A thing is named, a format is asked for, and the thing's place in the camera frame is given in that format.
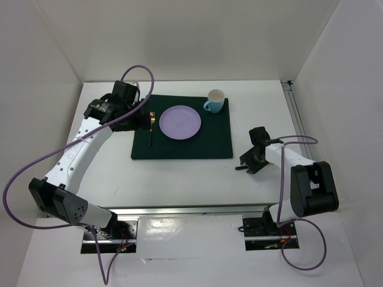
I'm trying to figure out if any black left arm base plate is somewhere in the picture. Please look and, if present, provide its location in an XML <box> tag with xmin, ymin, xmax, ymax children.
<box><xmin>81</xmin><ymin>218</ymin><xmax>136</xmax><ymax>241</ymax></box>

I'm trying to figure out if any lilac plastic plate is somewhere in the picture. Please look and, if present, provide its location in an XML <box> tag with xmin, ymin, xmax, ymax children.
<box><xmin>159</xmin><ymin>105</ymin><xmax>202</xmax><ymax>141</ymax></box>

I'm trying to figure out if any dark green cloth placemat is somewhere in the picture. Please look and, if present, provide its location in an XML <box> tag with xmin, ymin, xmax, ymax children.
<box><xmin>131</xmin><ymin>94</ymin><xmax>233</xmax><ymax>160</ymax></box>

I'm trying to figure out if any aluminium right side rail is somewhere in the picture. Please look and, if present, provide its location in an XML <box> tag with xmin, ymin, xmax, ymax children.
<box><xmin>281</xmin><ymin>81</ymin><xmax>314</xmax><ymax>160</ymax></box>

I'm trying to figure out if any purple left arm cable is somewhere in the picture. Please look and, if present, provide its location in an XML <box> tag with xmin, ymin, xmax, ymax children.
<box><xmin>2</xmin><ymin>64</ymin><xmax>155</xmax><ymax>286</ymax></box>

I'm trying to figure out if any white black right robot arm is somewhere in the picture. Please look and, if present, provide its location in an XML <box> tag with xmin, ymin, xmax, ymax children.
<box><xmin>239</xmin><ymin>126</ymin><xmax>339</xmax><ymax>236</ymax></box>

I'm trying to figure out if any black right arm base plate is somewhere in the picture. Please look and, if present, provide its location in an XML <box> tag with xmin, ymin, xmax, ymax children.
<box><xmin>238</xmin><ymin>216</ymin><xmax>297</xmax><ymax>237</ymax></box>

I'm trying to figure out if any aluminium front table rail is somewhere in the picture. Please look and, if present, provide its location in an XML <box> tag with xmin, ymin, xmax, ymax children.
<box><xmin>107</xmin><ymin>203</ymin><xmax>272</xmax><ymax>216</ymax></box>

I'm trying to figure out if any light blue mug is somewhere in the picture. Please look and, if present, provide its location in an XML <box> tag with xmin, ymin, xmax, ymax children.
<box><xmin>203</xmin><ymin>89</ymin><xmax>225</xmax><ymax>114</ymax></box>

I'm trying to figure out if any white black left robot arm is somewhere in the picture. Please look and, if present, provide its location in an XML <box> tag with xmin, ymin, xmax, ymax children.
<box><xmin>29</xmin><ymin>81</ymin><xmax>150</xmax><ymax>239</ymax></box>

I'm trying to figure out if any gold fork black handle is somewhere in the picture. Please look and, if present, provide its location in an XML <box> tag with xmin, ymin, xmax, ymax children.
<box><xmin>148</xmin><ymin>111</ymin><xmax>156</xmax><ymax>147</ymax></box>

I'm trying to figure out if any gold knife black handle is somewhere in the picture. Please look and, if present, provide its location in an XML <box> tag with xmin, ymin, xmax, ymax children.
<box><xmin>235</xmin><ymin>163</ymin><xmax>273</xmax><ymax>170</ymax></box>

